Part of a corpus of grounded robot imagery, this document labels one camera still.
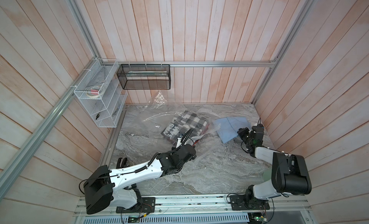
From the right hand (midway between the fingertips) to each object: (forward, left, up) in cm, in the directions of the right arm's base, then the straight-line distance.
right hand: (238, 126), depth 95 cm
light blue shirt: (+5, +5, -8) cm, 10 cm away
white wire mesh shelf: (-6, +79, +22) cm, 82 cm away
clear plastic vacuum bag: (-11, +17, -7) cm, 21 cm away
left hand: (-19, +36, +5) cm, 41 cm away
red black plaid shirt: (-9, +28, -4) cm, 30 cm away
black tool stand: (-25, +75, -6) cm, 79 cm away
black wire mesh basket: (+32, +66, +18) cm, 76 cm away
